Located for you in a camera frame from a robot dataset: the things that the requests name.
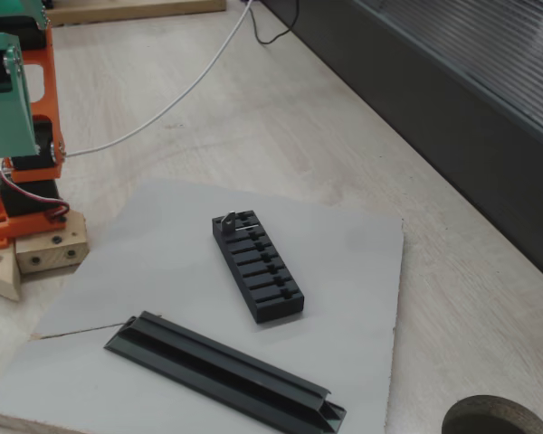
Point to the black slotted holder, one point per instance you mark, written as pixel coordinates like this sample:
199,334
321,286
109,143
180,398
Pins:
278,312

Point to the black rail profile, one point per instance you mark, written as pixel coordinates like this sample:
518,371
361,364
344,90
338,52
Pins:
217,366

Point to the triangular wooden block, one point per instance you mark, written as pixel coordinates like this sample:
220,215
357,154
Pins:
0,276

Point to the wooden base block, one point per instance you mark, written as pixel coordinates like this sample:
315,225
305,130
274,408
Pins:
47,253

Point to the grey topped plywood board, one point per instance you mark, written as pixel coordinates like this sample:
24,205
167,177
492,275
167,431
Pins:
163,253

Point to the dark grey window frame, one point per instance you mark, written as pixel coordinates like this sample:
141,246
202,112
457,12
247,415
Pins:
434,135

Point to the light wooden plank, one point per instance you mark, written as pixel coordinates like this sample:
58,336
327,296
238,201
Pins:
140,9

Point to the horizontal window blinds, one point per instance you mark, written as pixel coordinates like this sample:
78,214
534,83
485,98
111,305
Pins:
479,45

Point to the small grey metal part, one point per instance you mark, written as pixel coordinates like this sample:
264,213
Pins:
231,217

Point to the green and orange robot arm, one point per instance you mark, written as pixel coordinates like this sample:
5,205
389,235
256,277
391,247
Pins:
50,90

